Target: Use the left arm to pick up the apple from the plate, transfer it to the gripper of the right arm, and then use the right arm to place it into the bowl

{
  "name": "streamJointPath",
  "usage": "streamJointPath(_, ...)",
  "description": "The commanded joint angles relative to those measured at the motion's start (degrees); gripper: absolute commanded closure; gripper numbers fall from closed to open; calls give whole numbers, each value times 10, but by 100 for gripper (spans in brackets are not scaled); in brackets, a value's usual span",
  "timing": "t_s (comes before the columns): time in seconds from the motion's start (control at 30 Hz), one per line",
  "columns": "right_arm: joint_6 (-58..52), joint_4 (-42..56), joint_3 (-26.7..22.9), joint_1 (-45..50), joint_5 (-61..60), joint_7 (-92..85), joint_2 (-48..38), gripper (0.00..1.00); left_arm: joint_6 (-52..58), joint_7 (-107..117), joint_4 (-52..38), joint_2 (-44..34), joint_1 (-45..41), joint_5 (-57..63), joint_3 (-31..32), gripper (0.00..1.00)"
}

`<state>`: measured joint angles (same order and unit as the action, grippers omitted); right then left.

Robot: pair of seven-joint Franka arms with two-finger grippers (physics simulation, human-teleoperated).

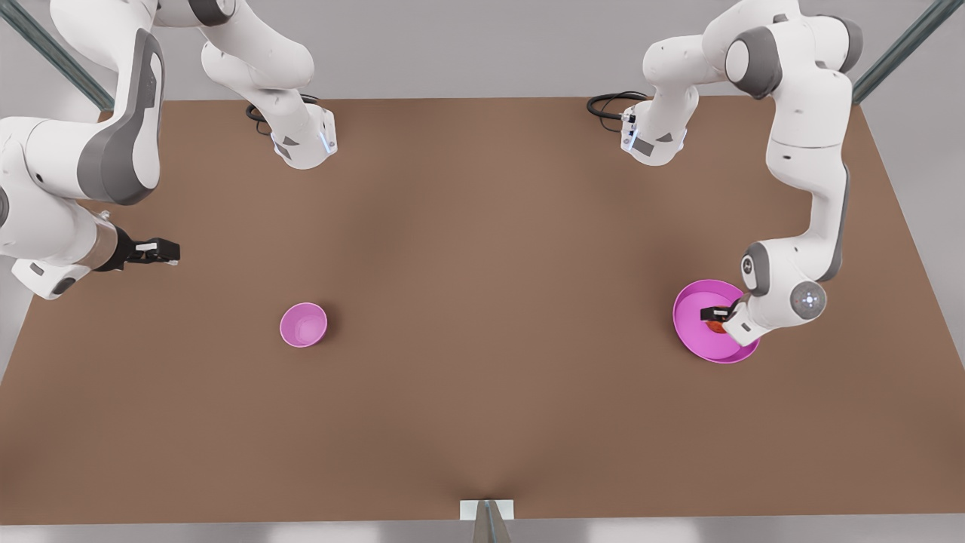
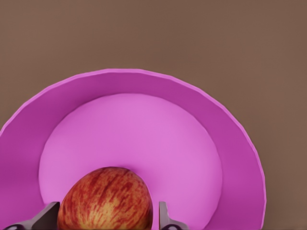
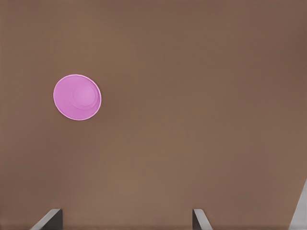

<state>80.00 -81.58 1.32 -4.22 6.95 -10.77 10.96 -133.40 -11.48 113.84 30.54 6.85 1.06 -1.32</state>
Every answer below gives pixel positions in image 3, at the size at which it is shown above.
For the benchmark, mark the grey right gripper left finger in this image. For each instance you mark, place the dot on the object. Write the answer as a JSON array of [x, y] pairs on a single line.
[[49, 220]]

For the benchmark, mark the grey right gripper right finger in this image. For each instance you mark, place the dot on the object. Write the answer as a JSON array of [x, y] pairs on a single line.
[[201, 221]]

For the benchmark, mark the pink bowl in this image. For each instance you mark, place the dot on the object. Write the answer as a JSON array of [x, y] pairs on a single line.
[[76, 97]]

